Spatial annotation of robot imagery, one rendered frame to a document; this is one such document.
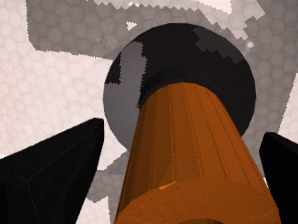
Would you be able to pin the orange knob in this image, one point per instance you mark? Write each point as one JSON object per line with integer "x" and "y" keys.
{"x": 189, "y": 165}

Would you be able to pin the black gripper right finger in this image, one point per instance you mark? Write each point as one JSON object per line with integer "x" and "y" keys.
{"x": 279, "y": 159}

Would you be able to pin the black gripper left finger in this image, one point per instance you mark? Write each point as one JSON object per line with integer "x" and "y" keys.
{"x": 47, "y": 182}

